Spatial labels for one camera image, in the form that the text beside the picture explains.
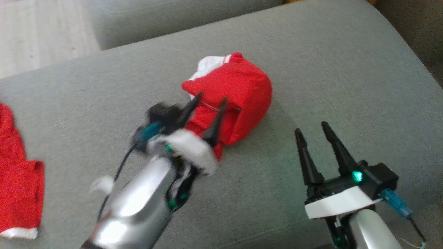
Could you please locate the red basketball shorts white hem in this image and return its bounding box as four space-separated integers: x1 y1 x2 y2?
0 103 45 240

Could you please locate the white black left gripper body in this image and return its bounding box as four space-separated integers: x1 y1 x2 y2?
147 130 218 175

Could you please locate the blue camera cable plug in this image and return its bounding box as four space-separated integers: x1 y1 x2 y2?
134 123 164 146
381 190 414 219

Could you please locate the blue right camera cable plug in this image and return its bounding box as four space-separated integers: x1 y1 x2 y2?
381 190 414 219

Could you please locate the small grey sofa seat cushion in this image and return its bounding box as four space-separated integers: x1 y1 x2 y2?
88 0 288 50

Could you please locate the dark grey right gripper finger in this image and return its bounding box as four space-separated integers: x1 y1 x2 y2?
295 129 325 186
321 121 359 176

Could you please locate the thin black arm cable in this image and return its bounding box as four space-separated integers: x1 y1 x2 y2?
98 142 139 222
408 214 427 248

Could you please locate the blue left camera cable plug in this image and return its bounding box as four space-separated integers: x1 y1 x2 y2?
134 123 164 146

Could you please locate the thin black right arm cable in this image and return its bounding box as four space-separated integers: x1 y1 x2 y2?
408 214 427 248

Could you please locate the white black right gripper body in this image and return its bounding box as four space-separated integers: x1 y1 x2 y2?
305 171 381 220

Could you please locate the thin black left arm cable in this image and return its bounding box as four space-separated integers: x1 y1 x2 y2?
98 142 139 222

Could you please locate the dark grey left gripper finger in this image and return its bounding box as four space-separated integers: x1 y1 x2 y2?
173 92 203 132
202 97 229 145

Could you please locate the red Bulls basketball jersey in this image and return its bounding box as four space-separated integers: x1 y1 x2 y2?
182 52 273 161

